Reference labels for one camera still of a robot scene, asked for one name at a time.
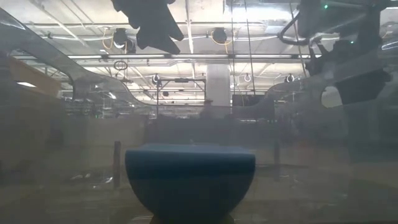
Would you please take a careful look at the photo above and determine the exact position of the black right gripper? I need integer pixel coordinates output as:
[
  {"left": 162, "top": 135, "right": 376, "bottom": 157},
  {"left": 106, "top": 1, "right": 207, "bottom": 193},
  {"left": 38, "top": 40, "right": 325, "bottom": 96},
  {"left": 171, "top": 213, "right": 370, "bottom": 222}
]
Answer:
[{"left": 307, "top": 36, "right": 384, "bottom": 76}]

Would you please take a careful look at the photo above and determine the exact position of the teal plastic bin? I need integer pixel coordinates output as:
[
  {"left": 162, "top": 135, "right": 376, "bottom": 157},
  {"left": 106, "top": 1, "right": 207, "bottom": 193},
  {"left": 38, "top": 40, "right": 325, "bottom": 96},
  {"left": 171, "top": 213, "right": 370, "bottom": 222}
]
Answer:
[{"left": 124, "top": 142, "right": 257, "bottom": 224}]

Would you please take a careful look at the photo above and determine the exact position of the hanging black cable reel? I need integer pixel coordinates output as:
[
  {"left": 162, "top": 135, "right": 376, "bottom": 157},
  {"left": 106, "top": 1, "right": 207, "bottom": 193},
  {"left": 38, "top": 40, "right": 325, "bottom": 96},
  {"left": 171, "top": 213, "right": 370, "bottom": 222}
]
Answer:
[
  {"left": 212, "top": 27, "right": 228, "bottom": 44},
  {"left": 112, "top": 27, "right": 129, "bottom": 49}
]

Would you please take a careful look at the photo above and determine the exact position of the translucent grey plastic bin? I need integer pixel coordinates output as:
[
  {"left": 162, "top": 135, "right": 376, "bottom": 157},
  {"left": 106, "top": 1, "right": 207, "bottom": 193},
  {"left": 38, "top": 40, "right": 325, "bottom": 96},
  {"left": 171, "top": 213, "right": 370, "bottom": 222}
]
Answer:
[{"left": 0, "top": 6, "right": 398, "bottom": 224}]

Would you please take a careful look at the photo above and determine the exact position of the white building pillar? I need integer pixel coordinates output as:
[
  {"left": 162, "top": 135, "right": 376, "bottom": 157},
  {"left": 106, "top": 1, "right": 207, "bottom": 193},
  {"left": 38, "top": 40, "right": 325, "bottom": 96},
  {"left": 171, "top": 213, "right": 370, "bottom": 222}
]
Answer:
[{"left": 205, "top": 63, "right": 231, "bottom": 108}]

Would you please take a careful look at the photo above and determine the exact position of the distant black workstation frame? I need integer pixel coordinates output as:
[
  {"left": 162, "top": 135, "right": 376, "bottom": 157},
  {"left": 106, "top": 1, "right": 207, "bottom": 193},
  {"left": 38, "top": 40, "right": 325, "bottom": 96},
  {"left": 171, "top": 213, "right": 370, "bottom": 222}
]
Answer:
[{"left": 155, "top": 77, "right": 208, "bottom": 108}]

